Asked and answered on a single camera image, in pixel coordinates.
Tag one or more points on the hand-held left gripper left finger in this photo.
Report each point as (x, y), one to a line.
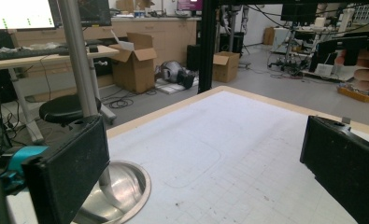
(70, 168)

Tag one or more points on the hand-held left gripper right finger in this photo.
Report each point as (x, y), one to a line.
(347, 168)

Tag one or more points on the yellow tray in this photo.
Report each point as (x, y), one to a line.
(356, 95)

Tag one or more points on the black round stool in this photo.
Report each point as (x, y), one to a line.
(63, 109)

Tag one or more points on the small open cardboard box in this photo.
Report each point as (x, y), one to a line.
(224, 67)

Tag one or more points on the metal stand with round base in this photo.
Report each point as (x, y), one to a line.
(78, 62)

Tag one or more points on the light wooden desk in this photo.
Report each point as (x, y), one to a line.
(51, 59)

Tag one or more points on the large open cardboard box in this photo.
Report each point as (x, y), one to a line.
(135, 68)

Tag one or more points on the black keyboard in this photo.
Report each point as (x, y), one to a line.
(26, 53)

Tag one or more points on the white gridded mat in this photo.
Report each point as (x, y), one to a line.
(222, 149)

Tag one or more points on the black computer tower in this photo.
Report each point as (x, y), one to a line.
(193, 57)

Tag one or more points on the wooden counter cabinet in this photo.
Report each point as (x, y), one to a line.
(169, 37)

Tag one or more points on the dark monitor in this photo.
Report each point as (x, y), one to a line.
(95, 12)

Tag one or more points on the lit white monitor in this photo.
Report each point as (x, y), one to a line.
(17, 14)

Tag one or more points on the black metal frame post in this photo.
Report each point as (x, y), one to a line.
(207, 46)

